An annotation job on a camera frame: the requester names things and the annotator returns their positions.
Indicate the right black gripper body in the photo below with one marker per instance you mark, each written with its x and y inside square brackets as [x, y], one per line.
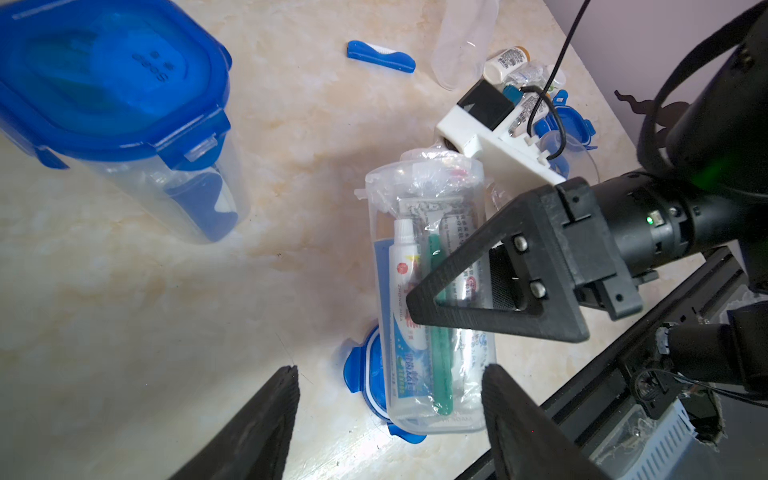
[601, 279]

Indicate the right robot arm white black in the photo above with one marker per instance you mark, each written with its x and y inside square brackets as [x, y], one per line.
[702, 151]

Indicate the clear plastic toiletry bag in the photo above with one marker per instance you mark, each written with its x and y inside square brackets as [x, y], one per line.
[426, 186]

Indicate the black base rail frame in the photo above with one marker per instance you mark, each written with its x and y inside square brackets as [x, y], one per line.
[693, 346]

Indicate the detached blue container lid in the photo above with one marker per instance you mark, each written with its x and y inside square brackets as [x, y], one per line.
[575, 159]

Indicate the blue lid toiletry container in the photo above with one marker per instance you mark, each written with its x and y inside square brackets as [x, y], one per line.
[136, 91]
[463, 42]
[472, 352]

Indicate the green toothbrush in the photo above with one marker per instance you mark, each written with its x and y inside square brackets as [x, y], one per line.
[441, 350]

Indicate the white slotted cable duct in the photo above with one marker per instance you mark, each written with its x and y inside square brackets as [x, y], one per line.
[643, 448]

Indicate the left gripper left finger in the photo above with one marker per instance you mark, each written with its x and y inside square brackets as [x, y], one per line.
[255, 443]

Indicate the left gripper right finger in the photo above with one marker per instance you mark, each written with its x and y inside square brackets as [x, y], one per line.
[525, 442]

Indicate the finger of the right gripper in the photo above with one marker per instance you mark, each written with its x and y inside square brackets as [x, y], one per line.
[531, 285]

